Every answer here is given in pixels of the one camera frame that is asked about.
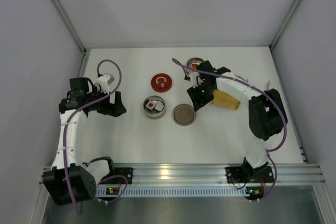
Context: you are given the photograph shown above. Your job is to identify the brown round lid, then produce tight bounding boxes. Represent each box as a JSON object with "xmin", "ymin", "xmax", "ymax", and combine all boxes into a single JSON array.
[{"xmin": 172, "ymin": 104, "xmax": 196, "ymax": 126}]

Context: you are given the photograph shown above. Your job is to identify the red round lid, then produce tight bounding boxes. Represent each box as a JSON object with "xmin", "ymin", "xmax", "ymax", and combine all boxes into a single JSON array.
[{"xmin": 151, "ymin": 73, "xmax": 172, "ymax": 93}]

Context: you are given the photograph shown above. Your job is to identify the sushi roll white centre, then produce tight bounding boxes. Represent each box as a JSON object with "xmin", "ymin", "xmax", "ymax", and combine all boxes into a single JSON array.
[{"xmin": 154, "ymin": 103, "xmax": 165, "ymax": 112}]

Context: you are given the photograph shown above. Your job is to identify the sushi roll red centre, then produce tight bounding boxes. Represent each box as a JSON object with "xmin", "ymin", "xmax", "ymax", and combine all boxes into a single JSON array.
[{"xmin": 145, "ymin": 101, "xmax": 156, "ymax": 111}]

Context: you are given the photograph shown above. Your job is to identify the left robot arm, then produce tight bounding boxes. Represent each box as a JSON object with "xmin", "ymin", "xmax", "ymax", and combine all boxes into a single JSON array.
[{"xmin": 42, "ymin": 73, "xmax": 127, "ymax": 206}]

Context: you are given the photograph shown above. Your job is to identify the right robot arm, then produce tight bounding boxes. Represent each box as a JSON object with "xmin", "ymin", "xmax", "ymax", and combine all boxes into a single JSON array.
[{"xmin": 184, "ymin": 60, "xmax": 288, "ymax": 181}]

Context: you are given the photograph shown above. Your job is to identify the bamboo tray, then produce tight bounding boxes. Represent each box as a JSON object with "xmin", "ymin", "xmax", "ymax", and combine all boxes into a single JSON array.
[{"xmin": 212, "ymin": 89, "xmax": 250, "ymax": 110}]

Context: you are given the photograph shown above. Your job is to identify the red-banded steel bowl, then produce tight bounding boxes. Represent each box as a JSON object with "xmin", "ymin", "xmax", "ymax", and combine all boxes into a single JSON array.
[{"xmin": 186, "ymin": 57, "xmax": 204, "ymax": 69}]

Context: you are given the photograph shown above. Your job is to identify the beige-banded steel bowl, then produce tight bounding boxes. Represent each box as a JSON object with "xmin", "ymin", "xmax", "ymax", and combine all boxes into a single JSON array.
[{"xmin": 143, "ymin": 95, "xmax": 166, "ymax": 119}]

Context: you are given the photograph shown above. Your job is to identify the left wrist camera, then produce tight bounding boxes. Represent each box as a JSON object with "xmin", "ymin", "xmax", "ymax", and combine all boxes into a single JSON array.
[{"xmin": 97, "ymin": 73, "xmax": 114, "ymax": 92}]

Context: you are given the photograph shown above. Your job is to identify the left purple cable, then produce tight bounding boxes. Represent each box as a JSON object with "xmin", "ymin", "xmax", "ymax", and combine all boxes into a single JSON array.
[{"xmin": 62, "ymin": 60, "xmax": 129, "ymax": 217}]

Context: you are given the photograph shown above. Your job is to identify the purple cable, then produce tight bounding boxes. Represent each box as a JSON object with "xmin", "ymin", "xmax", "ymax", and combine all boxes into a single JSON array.
[
  {"xmin": 172, "ymin": 57, "xmax": 288, "ymax": 202},
  {"xmin": 62, "ymin": 60, "xmax": 129, "ymax": 217}
]

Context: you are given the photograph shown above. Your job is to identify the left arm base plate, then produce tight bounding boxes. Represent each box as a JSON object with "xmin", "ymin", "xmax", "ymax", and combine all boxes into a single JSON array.
[{"xmin": 102, "ymin": 167, "xmax": 133, "ymax": 185}]

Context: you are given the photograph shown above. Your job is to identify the aluminium mounting rail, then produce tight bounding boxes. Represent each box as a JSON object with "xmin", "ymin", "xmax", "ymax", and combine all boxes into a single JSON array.
[{"xmin": 38, "ymin": 163, "xmax": 326, "ymax": 187}]

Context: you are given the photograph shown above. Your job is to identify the slotted cable duct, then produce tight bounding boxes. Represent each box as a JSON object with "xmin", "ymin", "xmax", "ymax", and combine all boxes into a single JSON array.
[{"xmin": 96, "ymin": 186, "xmax": 261, "ymax": 198}]

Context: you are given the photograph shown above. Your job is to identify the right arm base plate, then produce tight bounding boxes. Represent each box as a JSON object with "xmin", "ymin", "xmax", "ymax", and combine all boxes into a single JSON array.
[{"xmin": 225, "ymin": 165, "xmax": 275, "ymax": 184}]

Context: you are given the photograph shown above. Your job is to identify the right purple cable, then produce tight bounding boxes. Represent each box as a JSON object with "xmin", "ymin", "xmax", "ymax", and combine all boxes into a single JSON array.
[{"xmin": 172, "ymin": 57, "xmax": 288, "ymax": 202}]

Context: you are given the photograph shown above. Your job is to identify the left frame post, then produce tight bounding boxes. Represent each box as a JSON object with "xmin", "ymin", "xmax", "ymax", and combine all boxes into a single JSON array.
[{"xmin": 50, "ymin": 0, "xmax": 87, "ymax": 54}]

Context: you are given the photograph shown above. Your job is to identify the frame post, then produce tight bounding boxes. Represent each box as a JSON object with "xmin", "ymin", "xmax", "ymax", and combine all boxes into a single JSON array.
[
  {"xmin": 269, "ymin": 0, "xmax": 303, "ymax": 53},
  {"xmin": 50, "ymin": 0, "xmax": 87, "ymax": 54}
]

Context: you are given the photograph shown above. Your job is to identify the right frame post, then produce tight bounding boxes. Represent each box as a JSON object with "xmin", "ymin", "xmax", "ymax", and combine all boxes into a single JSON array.
[{"xmin": 269, "ymin": 0, "xmax": 303, "ymax": 53}]

